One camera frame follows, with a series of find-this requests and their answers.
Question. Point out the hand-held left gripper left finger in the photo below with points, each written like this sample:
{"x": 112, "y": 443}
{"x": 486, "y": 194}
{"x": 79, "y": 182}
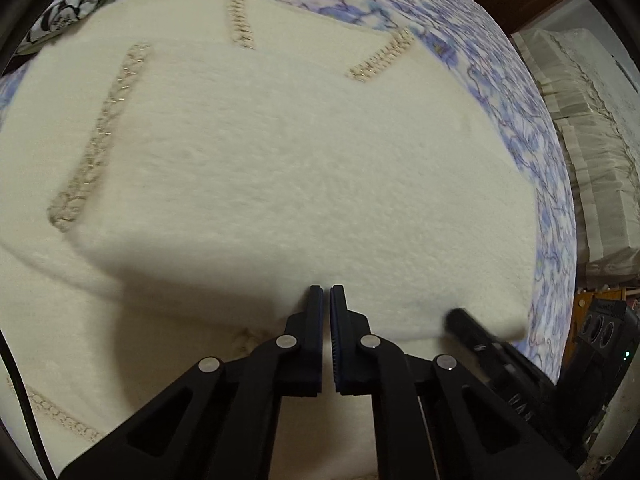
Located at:
{"x": 312, "y": 350}

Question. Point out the wooden chair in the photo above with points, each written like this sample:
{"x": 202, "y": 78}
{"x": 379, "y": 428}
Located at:
{"x": 585, "y": 302}

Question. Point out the purple cat-print blanket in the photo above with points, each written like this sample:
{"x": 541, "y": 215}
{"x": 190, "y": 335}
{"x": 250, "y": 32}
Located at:
{"x": 525, "y": 135}

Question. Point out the white lace cover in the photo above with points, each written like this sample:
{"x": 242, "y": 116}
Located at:
{"x": 590, "y": 75}

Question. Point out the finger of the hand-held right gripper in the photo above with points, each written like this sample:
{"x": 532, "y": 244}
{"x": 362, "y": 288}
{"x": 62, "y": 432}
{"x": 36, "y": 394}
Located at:
{"x": 465, "y": 325}

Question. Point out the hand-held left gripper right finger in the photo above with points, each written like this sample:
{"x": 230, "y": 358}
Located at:
{"x": 337, "y": 350}

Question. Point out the black and white printed garment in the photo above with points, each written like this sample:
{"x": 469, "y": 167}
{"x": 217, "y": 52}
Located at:
{"x": 65, "y": 5}

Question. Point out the beige covered furniture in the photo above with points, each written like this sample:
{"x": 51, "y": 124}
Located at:
{"x": 595, "y": 200}

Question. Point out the cream fuzzy cardigan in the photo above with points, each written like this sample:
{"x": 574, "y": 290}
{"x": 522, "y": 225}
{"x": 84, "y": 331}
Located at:
{"x": 300, "y": 160}

